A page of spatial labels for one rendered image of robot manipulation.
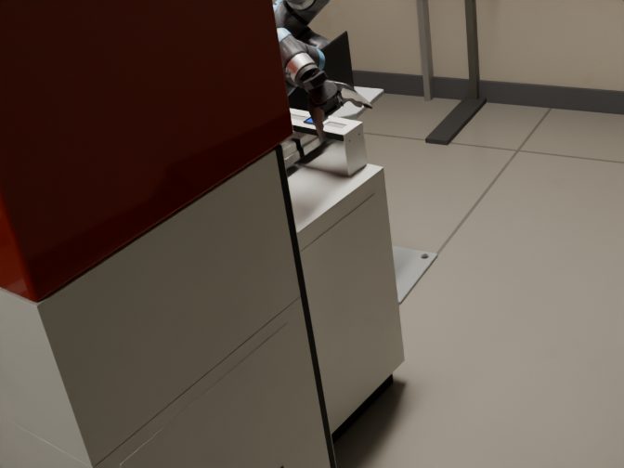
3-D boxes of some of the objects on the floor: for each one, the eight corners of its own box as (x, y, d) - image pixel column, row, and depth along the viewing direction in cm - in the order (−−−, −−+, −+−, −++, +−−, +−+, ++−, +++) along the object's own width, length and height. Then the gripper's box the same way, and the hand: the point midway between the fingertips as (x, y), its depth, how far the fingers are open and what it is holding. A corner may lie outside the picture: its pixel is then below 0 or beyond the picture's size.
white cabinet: (294, 497, 289) (248, 272, 248) (90, 394, 346) (25, 197, 304) (410, 376, 330) (387, 166, 288) (210, 302, 386) (167, 117, 345)
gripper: (338, 64, 259) (382, 114, 251) (279, 104, 257) (320, 157, 249) (334, 46, 251) (379, 98, 243) (273, 88, 249) (316, 142, 241)
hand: (348, 123), depth 244 cm, fingers open, 14 cm apart
